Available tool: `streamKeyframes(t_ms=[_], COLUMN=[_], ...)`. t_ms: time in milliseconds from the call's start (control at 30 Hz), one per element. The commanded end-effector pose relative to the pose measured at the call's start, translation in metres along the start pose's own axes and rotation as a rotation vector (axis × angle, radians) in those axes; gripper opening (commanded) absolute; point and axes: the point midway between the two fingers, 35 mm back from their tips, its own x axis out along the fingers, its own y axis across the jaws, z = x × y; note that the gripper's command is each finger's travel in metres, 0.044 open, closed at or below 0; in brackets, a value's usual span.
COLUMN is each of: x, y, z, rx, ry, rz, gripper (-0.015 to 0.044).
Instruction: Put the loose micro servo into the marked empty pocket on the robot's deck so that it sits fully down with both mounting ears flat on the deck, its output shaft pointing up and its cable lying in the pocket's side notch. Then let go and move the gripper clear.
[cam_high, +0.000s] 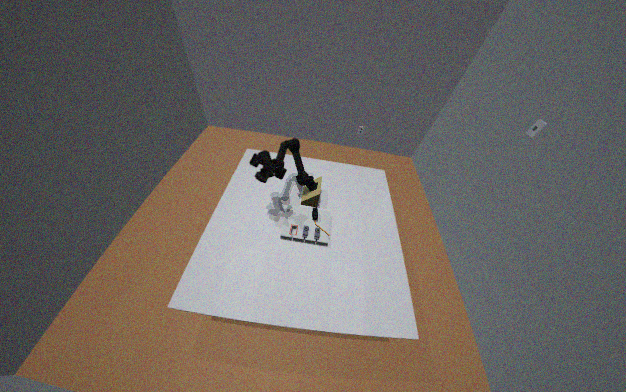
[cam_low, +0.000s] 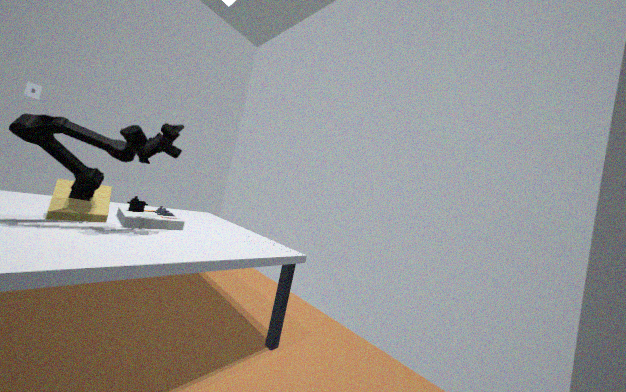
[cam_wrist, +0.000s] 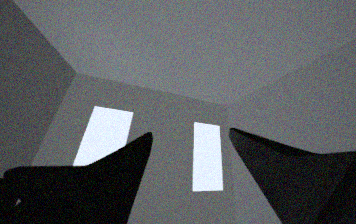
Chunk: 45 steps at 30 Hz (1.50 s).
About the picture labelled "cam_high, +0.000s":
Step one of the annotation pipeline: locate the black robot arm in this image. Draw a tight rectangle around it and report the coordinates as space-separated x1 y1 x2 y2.
255 138 318 191

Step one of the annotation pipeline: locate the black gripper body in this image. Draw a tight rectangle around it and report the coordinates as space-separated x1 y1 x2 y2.
250 154 287 180

